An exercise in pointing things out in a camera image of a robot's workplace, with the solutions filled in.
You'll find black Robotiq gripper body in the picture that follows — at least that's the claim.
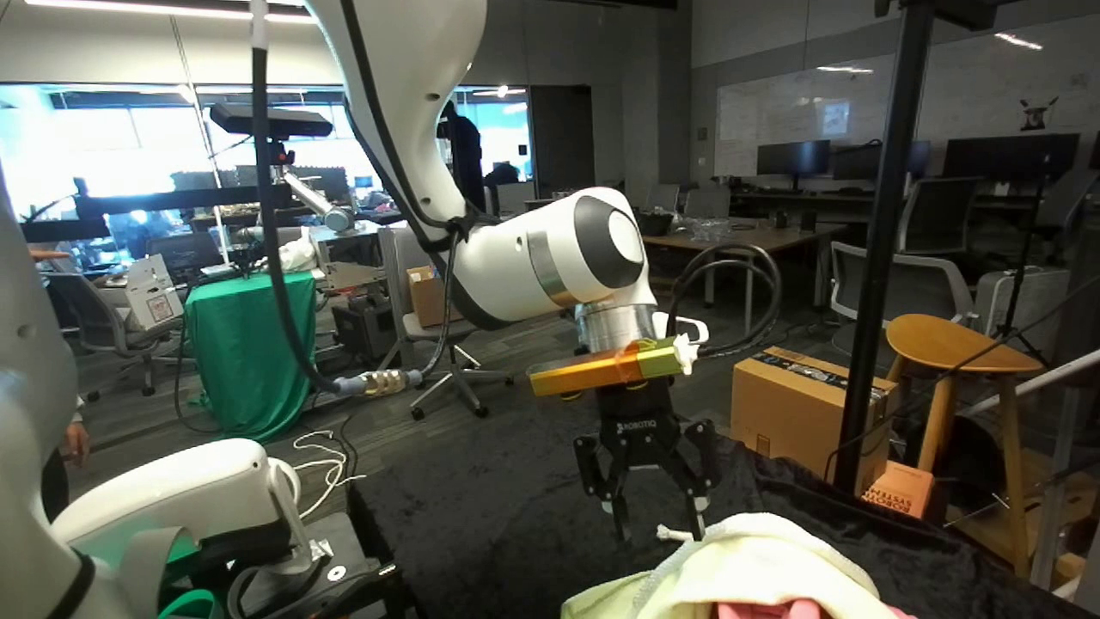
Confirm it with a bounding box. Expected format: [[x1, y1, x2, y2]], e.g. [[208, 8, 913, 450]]
[[593, 382, 687, 469]]

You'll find black vertical pole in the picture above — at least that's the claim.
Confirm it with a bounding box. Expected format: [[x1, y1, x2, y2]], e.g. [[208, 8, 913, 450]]
[[831, 0, 1011, 497]]

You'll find black velvet table cloth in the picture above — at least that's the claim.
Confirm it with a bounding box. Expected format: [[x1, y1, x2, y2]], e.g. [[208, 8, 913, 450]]
[[348, 392, 1100, 619]]

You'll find grey metal rail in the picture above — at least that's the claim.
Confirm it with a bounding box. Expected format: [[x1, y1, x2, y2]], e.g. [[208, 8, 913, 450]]
[[958, 345, 1100, 419]]

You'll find green draped cloth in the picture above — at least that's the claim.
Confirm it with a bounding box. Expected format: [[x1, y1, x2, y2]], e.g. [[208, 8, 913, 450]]
[[183, 269, 324, 445]]

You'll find wooden stool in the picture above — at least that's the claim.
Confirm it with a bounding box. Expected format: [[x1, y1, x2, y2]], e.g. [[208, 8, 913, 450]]
[[885, 309, 1048, 577]]

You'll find orange block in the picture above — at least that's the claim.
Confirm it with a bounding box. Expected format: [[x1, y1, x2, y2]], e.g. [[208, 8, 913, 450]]
[[860, 458, 949, 524]]

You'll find black clamp mount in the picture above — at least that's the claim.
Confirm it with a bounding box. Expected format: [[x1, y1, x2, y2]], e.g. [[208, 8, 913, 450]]
[[219, 537, 407, 619]]

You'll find ceiling light strip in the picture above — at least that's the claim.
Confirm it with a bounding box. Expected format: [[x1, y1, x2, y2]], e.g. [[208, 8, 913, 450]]
[[20, 0, 324, 31]]

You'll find long wooden table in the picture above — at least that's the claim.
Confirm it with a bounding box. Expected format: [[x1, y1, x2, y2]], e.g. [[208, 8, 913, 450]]
[[639, 217, 822, 345]]

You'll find cardboard box with black tape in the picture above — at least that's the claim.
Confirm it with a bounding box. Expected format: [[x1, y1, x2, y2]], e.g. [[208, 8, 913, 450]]
[[728, 345, 905, 486]]

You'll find black camera on stand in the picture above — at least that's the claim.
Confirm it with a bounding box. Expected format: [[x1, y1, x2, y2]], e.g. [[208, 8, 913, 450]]
[[208, 100, 337, 170]]

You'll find white framed mesh chair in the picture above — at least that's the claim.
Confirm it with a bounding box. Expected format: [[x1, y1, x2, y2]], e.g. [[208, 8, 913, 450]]
[[826, 176, 977, 327]]

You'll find pale cream cloth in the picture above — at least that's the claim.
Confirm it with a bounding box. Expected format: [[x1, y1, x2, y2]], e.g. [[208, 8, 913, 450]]
[[560, 509, 905, 619]]

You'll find grey office chair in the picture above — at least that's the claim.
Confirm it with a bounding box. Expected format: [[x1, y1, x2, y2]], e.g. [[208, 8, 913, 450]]
[[383, 219, 518, 423]]

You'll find white floor cable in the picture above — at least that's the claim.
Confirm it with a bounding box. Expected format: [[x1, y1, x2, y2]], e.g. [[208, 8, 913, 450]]
[[269, 423, 365, 527]]

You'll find small open cardboard box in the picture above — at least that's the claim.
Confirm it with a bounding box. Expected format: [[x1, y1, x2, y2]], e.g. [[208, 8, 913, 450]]
[[407, 264, 453, 334]]

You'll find small green cloth piece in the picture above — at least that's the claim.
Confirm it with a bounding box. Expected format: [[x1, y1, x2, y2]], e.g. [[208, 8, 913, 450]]
[[155, 532, 225, 619]]

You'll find black computer monitor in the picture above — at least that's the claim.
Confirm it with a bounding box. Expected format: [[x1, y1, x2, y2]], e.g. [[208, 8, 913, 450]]
[[755, 137, 831, 192], [940, 130, 1083, 186]]

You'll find person in dark clothes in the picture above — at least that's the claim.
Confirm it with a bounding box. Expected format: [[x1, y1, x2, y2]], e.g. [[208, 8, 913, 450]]
[[438, 100, 496, 219]]

